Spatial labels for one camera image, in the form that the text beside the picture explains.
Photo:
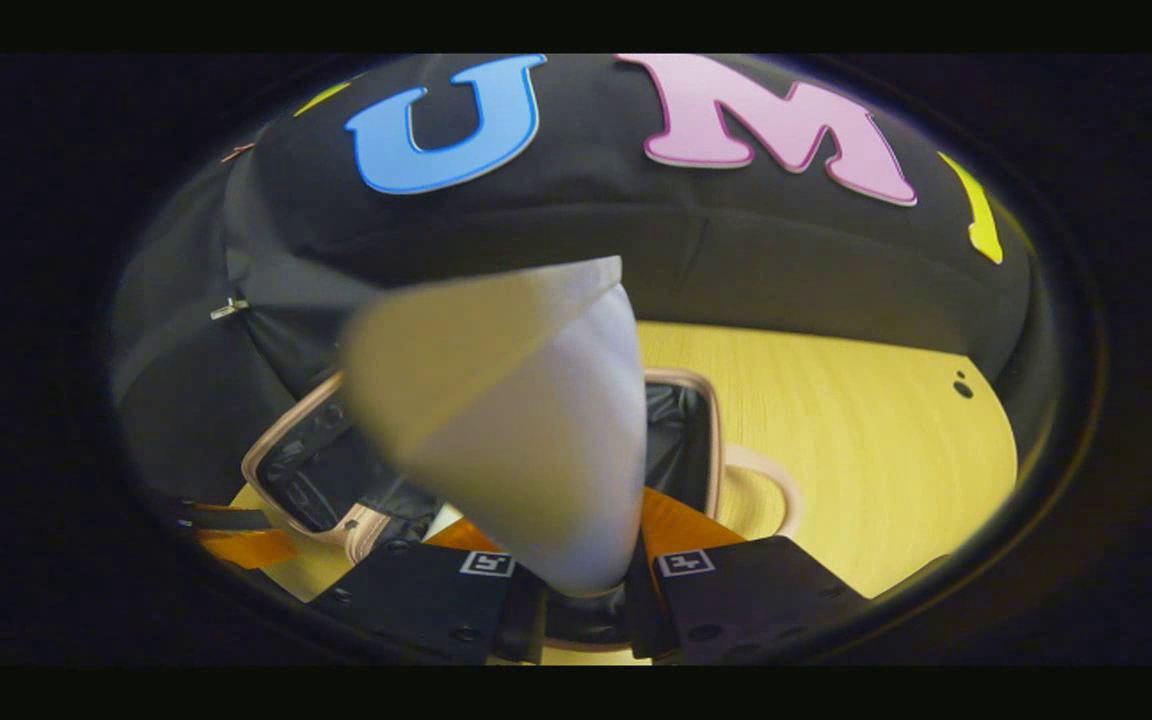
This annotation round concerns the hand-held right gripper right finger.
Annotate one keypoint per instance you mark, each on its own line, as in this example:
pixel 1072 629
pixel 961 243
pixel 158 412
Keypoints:
pixel 746 595

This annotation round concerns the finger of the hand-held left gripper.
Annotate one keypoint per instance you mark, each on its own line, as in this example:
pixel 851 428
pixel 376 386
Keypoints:
pixel 246 548

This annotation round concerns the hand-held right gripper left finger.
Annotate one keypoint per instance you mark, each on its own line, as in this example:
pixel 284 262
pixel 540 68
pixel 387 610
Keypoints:
pixel 416 600

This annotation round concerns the pink suitcase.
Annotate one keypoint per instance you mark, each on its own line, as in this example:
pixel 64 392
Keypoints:
pixel 311 470

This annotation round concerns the white clip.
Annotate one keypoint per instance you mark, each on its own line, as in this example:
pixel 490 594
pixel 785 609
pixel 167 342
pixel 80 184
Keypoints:
pixel 229 308

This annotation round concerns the black backdrop cloth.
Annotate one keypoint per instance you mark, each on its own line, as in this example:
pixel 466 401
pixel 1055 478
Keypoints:
pixel 636 240

